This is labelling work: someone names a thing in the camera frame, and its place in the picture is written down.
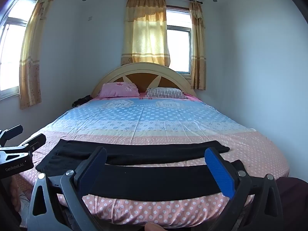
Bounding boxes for pink pillow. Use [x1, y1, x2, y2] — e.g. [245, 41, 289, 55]
[99, 82, 140, 99]

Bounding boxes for striped pillow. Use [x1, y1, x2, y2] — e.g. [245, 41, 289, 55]
[145, 88, 188, 100]

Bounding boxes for polka-dot bed sheet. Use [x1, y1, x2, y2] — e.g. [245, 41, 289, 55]
[18, 94, 290, 229]

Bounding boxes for wide yellow curtain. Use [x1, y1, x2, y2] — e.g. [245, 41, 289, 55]
[121, 0, 170, 68]

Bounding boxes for black pants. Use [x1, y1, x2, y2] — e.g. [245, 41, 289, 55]
[36, 138, 246, 201]

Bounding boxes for long yellow curtain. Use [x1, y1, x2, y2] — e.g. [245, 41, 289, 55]
[19, 0, 57, 110]

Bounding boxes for dark cloth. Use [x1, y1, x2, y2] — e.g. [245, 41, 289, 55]
[72, 96, 93, 108]

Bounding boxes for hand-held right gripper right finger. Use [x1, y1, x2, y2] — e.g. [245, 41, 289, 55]
[204, 147, 284, 231]

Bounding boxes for window behind headboard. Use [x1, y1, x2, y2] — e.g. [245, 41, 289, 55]
[166, 5, 193, 79]

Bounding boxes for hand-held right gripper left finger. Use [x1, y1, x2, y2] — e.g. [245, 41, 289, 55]
[28, 146, 107, 231]

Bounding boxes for person's maroon dotted clothing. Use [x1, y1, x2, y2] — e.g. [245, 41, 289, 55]
[277, 177, 308, 231]

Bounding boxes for cream wooden headboard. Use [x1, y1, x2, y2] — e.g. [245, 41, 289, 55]
[90, 62, 196, 99]

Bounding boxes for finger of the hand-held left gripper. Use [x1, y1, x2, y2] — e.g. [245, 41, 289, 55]
[0, 133, 47, 160]
[0, 125, 24, 147]

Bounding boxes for narrow yellow curtain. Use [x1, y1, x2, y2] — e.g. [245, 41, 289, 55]
[189, 1, 207, 90]

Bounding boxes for person's right hand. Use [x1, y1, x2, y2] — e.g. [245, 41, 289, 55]
[144, 223, 166, 231]

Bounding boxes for side wall window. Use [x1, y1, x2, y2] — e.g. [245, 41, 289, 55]
[0, 0, 41, 100]

